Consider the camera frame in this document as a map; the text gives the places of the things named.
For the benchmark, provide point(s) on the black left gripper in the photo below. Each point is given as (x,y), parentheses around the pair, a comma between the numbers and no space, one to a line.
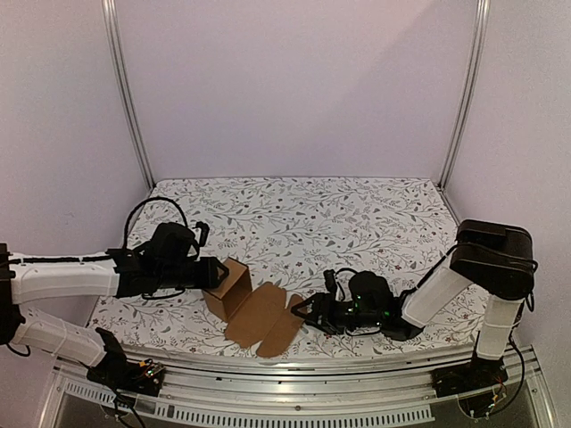
(209,277)

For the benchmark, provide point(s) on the right aluminium frame post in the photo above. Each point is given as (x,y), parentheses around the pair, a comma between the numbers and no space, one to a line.
(468,90)

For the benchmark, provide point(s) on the aluminium frame post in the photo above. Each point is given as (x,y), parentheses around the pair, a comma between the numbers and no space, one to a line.
(468,90)
(112,28)

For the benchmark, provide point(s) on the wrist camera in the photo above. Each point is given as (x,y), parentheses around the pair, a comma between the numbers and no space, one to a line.
(331,283)
(200,239)

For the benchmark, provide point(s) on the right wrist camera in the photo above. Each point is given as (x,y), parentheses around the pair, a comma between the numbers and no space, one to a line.
(331,283)

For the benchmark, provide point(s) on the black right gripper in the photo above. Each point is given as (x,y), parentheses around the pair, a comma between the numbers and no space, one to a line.
(319,314)

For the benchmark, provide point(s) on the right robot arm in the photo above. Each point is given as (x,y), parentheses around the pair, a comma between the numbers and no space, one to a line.
(494,257)

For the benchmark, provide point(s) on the left aluminium frame post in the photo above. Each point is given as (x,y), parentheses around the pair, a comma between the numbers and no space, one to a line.
(112,28)

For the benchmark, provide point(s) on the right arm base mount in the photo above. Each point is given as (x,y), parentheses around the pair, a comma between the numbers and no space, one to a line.
(476,374)

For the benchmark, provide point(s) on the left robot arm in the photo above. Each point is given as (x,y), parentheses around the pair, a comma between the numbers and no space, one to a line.
(170,260)

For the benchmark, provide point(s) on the brown cardboard box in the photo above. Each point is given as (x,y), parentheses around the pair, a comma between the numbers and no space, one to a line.
(259,316)

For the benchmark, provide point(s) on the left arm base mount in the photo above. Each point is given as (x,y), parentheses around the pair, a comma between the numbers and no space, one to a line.
(117,373)

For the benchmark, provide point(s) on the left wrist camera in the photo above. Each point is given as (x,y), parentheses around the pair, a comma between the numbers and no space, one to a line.
(200,239)

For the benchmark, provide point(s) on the aluminium front rail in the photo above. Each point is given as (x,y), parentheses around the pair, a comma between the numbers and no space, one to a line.
(379,391)

